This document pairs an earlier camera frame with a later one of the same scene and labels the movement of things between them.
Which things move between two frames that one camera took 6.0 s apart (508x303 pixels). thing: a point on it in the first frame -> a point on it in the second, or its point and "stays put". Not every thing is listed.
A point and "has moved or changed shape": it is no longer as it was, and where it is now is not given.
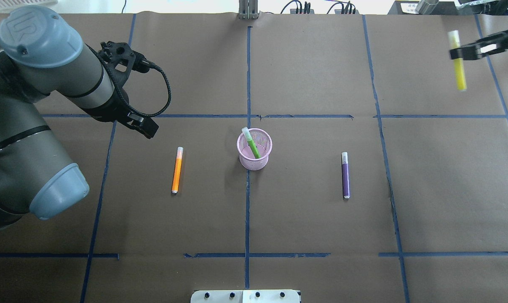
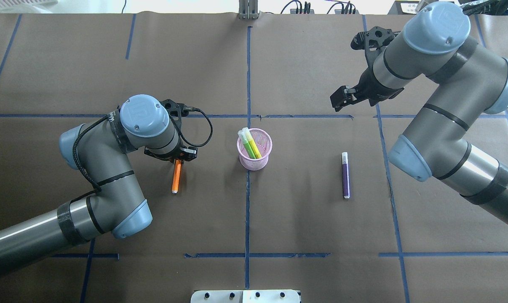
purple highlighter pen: [345, 178] stays put
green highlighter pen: [248, 137] has moved or changed shape
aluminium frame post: [248, 9] stays put
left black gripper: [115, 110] -> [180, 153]
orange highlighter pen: [177, 170] stays put
